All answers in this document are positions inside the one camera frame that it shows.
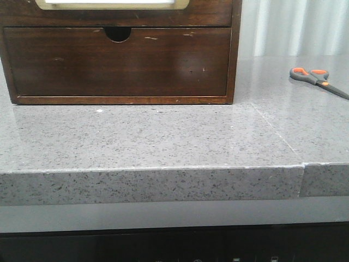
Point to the grey orange handled scissors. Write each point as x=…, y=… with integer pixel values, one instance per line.
x=317, y=77

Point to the dark wooden drawer cabinet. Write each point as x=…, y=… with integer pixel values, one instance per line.
x=119, y=18

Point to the white curtain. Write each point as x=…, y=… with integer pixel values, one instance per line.
x=293, y=28

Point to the black appliance below counter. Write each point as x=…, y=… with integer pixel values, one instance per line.
x=274, y=242

